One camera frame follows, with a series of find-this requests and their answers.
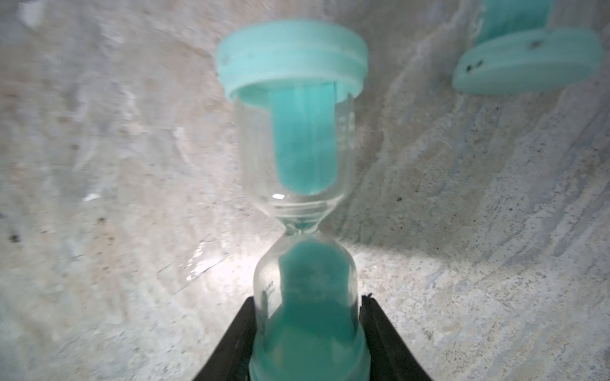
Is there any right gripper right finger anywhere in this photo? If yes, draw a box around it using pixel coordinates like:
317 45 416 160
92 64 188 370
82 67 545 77
359 294 432 381

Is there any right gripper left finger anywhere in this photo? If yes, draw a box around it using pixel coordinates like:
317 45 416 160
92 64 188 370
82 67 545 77
192 296 257 381

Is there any green hourglass pair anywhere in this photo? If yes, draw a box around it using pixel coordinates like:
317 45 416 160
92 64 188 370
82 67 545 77
215 20 371 380

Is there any green hourglass far right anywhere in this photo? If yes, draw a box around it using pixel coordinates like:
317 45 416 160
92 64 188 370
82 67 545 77
452 0 603 95

